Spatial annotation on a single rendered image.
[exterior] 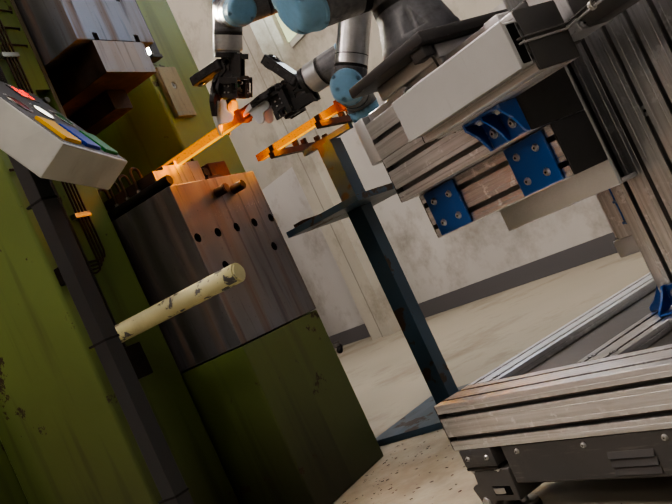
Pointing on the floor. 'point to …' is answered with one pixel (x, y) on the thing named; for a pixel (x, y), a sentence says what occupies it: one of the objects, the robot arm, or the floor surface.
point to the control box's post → (80, 287)
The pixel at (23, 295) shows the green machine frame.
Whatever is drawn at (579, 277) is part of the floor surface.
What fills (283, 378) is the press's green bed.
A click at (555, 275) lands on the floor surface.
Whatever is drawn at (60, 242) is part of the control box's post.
